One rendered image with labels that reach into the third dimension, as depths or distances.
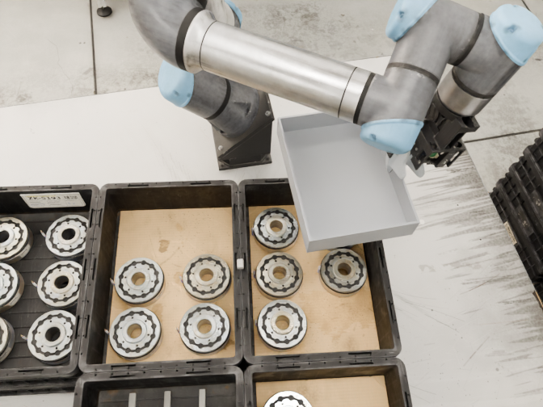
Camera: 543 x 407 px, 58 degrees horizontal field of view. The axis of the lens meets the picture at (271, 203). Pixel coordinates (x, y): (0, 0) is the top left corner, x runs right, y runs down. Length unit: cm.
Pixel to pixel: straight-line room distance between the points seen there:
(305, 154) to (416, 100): 35
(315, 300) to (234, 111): 50
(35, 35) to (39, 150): 149
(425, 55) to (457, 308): 77
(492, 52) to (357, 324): 62
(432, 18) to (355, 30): 215
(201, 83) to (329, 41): 165
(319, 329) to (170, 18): 67
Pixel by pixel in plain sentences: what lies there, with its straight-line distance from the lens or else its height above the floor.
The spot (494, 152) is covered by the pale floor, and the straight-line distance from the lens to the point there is 254.
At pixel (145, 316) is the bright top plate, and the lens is 107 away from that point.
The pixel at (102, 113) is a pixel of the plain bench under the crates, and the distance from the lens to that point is 156.
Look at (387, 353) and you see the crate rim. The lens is 99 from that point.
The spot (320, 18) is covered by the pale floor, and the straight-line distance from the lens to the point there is 289.
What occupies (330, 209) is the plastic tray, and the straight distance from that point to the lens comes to 93.
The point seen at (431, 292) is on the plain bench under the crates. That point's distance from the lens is 131.
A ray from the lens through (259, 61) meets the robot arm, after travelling 72.
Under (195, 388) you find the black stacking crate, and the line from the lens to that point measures 106.
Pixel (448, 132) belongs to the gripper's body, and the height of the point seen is 126.
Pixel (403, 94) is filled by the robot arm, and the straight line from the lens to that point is 69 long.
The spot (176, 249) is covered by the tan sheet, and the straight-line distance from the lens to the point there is 114.
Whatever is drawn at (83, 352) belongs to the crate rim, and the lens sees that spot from 101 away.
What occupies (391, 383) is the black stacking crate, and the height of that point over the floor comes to 87.
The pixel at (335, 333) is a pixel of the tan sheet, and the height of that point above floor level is 83.
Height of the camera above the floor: 187
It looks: 61 degrees down
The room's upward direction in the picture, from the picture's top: 5 degrees clockwise
